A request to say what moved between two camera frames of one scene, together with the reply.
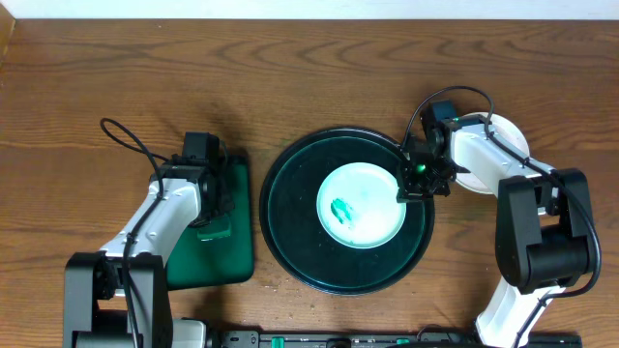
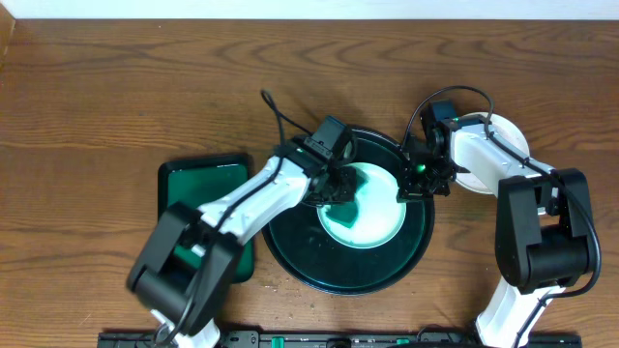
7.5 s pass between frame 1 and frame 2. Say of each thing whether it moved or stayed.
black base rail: stayed
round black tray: stayed
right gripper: stayed
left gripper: moved
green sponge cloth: moved
